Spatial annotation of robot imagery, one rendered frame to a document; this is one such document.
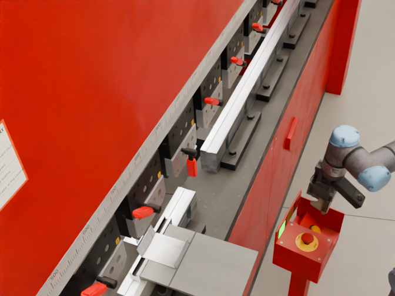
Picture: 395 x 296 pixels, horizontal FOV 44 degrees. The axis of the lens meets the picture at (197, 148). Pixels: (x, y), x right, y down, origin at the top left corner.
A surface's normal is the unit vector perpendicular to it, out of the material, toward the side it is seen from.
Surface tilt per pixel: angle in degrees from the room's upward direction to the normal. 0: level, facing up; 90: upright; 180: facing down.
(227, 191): 0
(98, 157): 90
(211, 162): 90
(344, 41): 90
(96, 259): 90
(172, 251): 0
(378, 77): 0
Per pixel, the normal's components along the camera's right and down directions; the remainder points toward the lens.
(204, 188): -0.05, -0.72
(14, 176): 0.92, 0.24
